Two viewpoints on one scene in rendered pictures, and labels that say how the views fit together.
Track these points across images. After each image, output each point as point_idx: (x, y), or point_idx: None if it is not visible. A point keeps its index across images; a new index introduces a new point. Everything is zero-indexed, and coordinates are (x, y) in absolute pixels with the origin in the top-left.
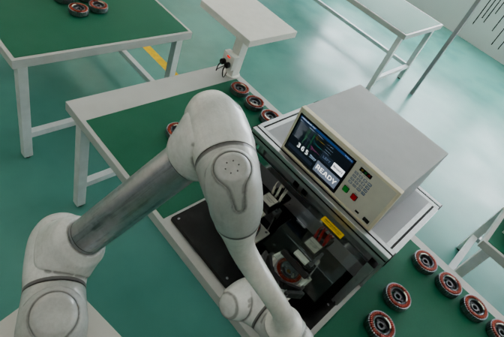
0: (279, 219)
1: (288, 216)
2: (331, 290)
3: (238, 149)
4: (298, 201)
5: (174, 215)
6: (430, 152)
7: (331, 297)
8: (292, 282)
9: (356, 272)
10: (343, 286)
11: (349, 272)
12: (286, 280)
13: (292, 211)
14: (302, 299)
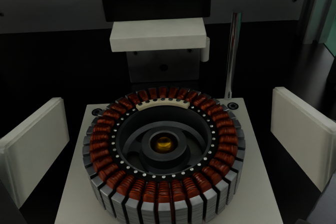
0: (4, 63)
1: (26, 43)
2: (302, 77)
3: None
4: None
5: None
6: None
7: (331, 89)
8: (232, 165)
9: (287, 0)
10: (302, 48)
11: (269, 18)
12: (200, 189)
13: (25, 27)
14: (303, 181)
